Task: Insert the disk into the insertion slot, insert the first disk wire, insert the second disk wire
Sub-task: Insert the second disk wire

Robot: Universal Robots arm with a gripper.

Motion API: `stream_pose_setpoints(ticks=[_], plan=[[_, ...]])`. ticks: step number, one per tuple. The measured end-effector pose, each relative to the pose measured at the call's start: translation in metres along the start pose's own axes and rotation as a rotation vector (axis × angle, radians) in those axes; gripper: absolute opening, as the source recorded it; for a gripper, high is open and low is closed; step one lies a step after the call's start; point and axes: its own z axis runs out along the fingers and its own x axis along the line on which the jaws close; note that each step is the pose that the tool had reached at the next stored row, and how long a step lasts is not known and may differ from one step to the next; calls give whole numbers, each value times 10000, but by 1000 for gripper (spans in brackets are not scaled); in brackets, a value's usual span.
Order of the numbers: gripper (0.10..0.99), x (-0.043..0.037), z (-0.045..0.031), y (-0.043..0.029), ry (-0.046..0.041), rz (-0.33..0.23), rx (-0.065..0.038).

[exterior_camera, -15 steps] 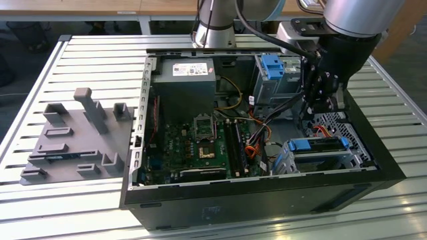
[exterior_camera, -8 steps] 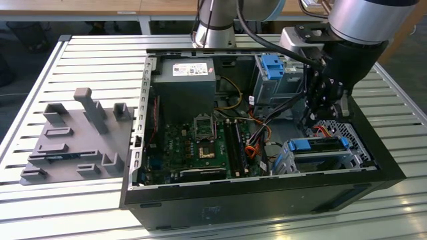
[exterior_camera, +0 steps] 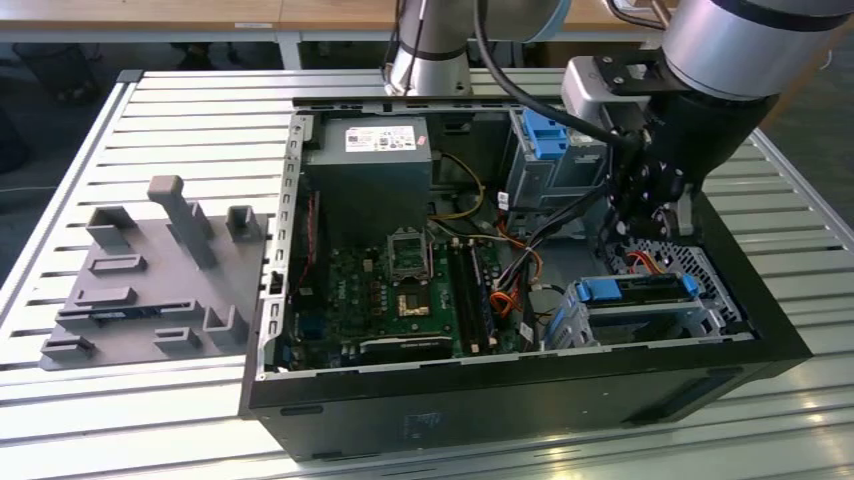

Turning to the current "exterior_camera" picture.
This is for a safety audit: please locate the red wire with black plug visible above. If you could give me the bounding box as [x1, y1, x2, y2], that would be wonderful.
[624, 251, 669, 277]

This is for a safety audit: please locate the hard disk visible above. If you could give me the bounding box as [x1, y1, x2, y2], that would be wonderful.
[565, 274, 699, 306]

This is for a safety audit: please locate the silver disk bay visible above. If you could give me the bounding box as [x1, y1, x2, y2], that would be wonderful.
[545, 272, 759, 351]

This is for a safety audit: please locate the black RAM slot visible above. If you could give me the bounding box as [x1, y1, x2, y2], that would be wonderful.
[478, 238, 508, 346]
[457, 238, 489, 351]
[448, 238, 478, 352]
[468, 238, 498, 349]

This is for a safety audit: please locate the blue plastic drive carrier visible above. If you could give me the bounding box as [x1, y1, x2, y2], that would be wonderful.
[522, 110, 569, 161]

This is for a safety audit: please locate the silver drive cage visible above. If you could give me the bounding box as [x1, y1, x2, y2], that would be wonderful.
[502, 107, 612, 226]

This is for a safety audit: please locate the CPU socket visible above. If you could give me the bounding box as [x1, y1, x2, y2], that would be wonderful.
[385, 227, 433, 281]

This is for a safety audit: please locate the grey power supply unit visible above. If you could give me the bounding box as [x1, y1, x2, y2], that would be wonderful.
[302, 117, 434, 236]

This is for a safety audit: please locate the metal socket cover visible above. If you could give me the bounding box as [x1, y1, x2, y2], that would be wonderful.
[386, 228, 432, 280]

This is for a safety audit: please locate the green Dell motherboard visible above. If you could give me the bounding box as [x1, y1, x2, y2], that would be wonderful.
[289, 234, 532, 369]

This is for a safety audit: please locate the black graphics card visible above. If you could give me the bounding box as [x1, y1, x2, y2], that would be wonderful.
[358, 333, 454, 364]

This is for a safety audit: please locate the black open PC case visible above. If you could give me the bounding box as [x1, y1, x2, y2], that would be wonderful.
[237, 94, 813, 462]

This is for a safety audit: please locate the grey parts rack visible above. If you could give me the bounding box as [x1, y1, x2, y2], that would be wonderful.
[38, 174, 278, 371]

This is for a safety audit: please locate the dark green RAM stick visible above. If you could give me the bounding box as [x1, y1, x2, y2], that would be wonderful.
[82, 309, 165, 322]

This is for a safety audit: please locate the black bag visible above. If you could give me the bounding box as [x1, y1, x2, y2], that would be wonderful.
[11, 42, 101, 106]

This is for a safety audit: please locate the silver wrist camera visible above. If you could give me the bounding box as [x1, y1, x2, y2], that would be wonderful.
[558, 55, 668, 124]

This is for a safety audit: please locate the black cable bundle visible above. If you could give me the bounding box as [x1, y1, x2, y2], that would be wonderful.
[525, 182, 612, 251]

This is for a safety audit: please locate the yellow wire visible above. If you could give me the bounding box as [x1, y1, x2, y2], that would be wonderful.
[429, 152, 485, 221]

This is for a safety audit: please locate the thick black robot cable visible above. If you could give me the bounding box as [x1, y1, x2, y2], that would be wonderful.
[470, 0, 649, 147]

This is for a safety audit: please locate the orange wire bundle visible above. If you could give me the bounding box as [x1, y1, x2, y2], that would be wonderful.
[489, 239, 545, 314]

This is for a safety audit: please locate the wooden desk white frame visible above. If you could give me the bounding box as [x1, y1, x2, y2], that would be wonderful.
[0, 0, 675, 44]

